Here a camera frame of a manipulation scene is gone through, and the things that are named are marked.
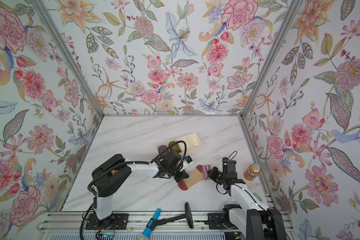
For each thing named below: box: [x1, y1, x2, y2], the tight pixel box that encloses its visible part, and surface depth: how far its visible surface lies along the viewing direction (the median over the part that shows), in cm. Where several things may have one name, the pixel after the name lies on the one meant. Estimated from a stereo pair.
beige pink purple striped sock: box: [178, 165, 211, 191], surface depth 90 cm
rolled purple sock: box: [158, 145, 169, 158], surface depth 99 cm
